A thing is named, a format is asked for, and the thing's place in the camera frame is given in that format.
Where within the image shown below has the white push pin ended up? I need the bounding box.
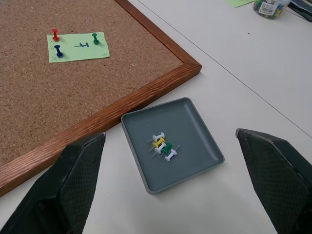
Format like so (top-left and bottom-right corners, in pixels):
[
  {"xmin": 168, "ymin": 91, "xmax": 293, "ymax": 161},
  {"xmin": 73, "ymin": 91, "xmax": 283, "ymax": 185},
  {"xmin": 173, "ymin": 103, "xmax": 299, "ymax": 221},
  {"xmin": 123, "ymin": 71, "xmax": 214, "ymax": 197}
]
[
  {"xmin": 146, "ymin": 132, "xmax": 166, "ymax": 144},
  {"xmin": 150, "ymin": 142, "xmax": 167, "ymax": 158},
  {"xmin": 164, "ymin": 149, "xmax": 178, "ymax": 163}
]

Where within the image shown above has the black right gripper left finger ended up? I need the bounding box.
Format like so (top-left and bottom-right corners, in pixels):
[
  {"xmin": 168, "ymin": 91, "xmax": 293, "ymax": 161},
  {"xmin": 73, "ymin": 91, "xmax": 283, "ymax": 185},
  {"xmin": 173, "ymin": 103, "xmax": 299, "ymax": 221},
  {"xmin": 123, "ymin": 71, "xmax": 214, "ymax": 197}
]
[{"xmin": 0, "ymin": 132, "xmax": 107, "ymax": 234}]

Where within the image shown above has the light green paper note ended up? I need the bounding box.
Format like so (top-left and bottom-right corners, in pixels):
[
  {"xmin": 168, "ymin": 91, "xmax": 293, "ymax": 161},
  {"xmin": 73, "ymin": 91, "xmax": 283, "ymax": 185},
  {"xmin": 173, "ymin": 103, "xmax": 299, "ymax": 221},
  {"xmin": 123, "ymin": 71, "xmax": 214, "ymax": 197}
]
[{"xmin": 46, "ymin": 31, "xmax": 110, "ymax": 63}]

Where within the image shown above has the wooden framed cork board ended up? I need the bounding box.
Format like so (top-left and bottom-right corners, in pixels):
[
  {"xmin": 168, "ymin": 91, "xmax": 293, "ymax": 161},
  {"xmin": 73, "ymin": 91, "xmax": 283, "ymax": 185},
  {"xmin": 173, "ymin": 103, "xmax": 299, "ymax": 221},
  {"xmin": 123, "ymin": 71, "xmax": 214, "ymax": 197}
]
[{"xmin": 0, "ymin": 0, "xmax": 203, "ymax": 197}]

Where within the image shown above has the clear jar of pins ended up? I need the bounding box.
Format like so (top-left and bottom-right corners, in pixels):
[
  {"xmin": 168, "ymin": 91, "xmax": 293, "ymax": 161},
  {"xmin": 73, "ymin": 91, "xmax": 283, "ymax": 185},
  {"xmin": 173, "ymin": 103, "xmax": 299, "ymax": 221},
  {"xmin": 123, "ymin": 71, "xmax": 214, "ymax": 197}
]
[{"xmin": 252, "ymin": 0, "xmax": 292, "ymax": 20}]

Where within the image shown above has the dark flat object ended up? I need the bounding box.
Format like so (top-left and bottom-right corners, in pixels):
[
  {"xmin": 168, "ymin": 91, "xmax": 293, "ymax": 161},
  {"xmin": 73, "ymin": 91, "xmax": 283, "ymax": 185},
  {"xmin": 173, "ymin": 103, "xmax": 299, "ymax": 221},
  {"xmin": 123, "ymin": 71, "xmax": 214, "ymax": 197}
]
[{"xmin": 285, "ymin": 0, "xmax": 312, "ymax": 23}]

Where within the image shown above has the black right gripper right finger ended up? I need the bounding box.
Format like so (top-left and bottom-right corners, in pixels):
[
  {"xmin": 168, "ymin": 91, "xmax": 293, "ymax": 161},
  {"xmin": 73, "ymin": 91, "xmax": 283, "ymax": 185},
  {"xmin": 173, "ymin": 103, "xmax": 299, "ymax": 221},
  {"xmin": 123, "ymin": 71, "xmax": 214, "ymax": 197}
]
[{"xmin": 235, "ymin": 128, "xmax": 312, "ymax": 234}]

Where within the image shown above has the light green paper sheet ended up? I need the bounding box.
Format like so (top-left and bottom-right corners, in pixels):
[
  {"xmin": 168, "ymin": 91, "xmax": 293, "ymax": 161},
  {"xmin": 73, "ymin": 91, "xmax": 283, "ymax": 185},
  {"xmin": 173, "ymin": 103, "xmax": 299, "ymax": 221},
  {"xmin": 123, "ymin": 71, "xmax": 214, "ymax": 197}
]
[{"xmin": 226, "ymin": 0, "xmax": 255, "ymax": 8}]

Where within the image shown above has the grey square plastic tray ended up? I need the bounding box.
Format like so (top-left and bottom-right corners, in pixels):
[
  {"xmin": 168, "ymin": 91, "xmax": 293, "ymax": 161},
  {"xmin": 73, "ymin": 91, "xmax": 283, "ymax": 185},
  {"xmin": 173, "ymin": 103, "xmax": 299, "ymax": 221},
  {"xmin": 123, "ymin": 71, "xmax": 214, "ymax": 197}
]
[{"xmin": 120, "ymin": 97, "xmax": 225, "ymax": 195}]

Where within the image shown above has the blue push pin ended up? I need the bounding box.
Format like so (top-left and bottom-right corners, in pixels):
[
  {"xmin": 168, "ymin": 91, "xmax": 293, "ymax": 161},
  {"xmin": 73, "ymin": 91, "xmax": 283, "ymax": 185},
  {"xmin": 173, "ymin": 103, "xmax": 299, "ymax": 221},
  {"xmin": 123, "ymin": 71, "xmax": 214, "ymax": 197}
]
[{"xmin": 54, "ymin": 44, "xmax": 64, "ymax": 59}]

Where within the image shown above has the yellow push pin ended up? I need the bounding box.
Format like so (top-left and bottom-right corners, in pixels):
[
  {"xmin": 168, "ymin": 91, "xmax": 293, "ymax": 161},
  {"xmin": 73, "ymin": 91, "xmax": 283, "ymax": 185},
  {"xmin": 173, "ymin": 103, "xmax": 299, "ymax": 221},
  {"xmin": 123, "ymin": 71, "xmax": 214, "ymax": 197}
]
[{"xmin": 149, "ymin": 137, "xmax": 166, "ymax": 151}]

